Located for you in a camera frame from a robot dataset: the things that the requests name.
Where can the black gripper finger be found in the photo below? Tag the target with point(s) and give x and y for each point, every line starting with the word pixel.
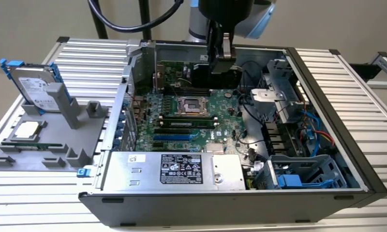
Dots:
pixel 218 48

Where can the green graphics card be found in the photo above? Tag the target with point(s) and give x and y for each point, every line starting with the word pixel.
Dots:
pixel 174 72

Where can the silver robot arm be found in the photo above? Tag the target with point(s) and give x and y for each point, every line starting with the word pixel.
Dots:
pixel 197 24

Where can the silver coin battery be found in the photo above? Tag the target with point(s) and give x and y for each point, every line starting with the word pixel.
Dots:
pixel 229 94

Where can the CPU socket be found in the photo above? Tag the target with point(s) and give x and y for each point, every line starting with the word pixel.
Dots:
pixel 194 105

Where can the black stand pole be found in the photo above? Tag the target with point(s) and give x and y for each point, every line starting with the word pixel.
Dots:
pixel 145 9
pixel 101 29

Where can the green motherboard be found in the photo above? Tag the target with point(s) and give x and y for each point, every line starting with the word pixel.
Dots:
pixel 226 120

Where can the black expansion slot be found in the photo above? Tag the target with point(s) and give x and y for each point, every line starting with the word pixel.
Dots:
pixel 173 131

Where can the small silver heat sink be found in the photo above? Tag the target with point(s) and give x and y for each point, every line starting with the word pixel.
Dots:
pixel 215 147

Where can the silver power supply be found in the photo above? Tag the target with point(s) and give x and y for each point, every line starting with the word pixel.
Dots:
pixel 149 174

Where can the grey plastic drive cage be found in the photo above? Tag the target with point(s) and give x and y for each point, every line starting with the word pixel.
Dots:
pixel 310 166

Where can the blue drive cage clip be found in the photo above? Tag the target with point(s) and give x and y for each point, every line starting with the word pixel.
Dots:
pixel 289 181

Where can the hard disk in blue carrier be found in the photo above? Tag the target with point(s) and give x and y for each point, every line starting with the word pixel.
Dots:
pixel 33 87

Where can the grey parts rack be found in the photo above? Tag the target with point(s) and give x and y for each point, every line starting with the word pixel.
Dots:
pixel 51 135

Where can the open black PC case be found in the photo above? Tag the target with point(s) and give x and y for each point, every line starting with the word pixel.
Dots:
pixel 213 207

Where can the blue case latch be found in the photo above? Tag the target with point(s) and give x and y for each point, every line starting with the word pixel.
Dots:
pixel 82 172

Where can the silver CPU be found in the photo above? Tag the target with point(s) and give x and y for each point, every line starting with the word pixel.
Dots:
pixel 26 130

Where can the metal disk bay bracket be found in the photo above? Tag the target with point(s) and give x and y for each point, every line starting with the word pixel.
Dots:
pixel 265 95

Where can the black table bracket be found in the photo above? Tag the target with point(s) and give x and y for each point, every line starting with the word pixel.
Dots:
pixel 365 71

